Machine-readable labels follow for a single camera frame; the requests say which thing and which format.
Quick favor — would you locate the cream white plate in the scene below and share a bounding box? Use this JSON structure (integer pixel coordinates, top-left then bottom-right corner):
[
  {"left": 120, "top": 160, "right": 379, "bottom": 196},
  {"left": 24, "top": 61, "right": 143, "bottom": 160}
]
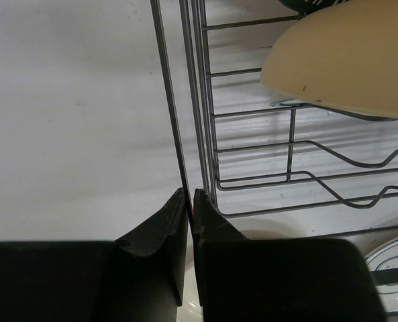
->
[{"left": 177, "top": 217, "right": 303, "bottom": 321}]

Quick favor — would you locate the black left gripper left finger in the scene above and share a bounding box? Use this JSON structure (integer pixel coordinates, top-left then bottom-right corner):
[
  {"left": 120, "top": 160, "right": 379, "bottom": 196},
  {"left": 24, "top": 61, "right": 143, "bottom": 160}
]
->
[{"left": 0, "top": 189, "right": 187, "bottom": 321}]

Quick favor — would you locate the yellow plate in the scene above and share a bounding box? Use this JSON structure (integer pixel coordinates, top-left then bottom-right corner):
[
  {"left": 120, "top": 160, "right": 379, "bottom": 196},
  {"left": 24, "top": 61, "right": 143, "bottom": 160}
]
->
[{"left": 260, "top": 1, "right": 398, "bottom": 119}]

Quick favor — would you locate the white plate green rim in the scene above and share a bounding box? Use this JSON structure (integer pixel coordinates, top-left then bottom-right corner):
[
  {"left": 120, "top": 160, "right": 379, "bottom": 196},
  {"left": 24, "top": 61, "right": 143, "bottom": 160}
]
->
[{"left": 366, "top": 237, "right": 398, "bottom": 314}]

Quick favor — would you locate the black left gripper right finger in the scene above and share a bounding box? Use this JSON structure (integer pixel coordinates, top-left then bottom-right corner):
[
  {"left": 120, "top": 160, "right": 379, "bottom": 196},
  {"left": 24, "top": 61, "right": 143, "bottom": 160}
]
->
[{"left": 193, "top": 189, "right": 387, "bottom": 321}]

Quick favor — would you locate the grey wire dish rack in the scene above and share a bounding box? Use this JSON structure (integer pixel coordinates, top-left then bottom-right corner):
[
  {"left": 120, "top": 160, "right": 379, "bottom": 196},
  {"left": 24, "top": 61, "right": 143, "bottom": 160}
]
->
[{"left": 150, "top": 0, "right": 398, "bottom": 241}]

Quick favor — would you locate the green patterned rim plate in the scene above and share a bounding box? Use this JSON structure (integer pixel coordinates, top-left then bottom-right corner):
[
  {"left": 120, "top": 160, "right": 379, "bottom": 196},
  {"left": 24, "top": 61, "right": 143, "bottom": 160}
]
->
[{"left": 279, "top": 0, "right": 347, "bottom": 15}]

